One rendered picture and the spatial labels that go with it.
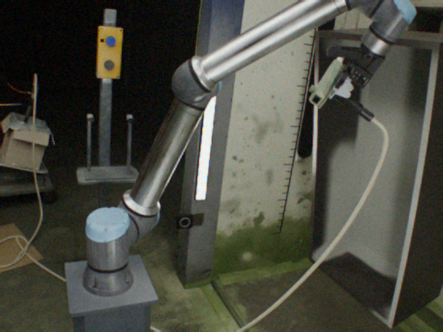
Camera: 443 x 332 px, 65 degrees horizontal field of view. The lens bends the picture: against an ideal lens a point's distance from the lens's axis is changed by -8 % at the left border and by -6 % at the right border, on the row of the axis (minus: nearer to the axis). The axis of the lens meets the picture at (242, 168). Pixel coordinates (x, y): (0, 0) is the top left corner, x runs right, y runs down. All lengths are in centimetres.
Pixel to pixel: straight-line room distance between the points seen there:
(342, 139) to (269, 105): 53
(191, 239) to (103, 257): 103
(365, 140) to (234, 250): 110
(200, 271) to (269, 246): 51
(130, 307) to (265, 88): 138
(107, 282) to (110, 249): 13
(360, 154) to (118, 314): 140
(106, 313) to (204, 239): 109
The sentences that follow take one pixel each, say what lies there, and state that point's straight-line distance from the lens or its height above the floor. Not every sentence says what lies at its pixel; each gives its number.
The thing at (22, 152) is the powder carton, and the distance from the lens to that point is 344.
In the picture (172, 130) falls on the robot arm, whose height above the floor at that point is 123.
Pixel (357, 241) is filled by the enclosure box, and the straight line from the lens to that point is 230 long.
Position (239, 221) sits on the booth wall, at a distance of 238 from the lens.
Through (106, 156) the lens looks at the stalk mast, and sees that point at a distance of 217.
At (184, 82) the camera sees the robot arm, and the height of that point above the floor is 141.
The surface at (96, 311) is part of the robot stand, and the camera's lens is 137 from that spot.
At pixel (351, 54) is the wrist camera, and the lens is 120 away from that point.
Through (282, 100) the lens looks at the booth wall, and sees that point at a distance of 224.
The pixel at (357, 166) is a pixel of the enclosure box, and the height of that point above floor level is 100.
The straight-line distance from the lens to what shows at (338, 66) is 138.
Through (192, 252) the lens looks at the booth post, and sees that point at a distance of 235.
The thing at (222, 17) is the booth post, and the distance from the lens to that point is 201.
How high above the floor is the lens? 152
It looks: 18 degrees down
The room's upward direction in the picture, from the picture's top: 8 degrees clockwise
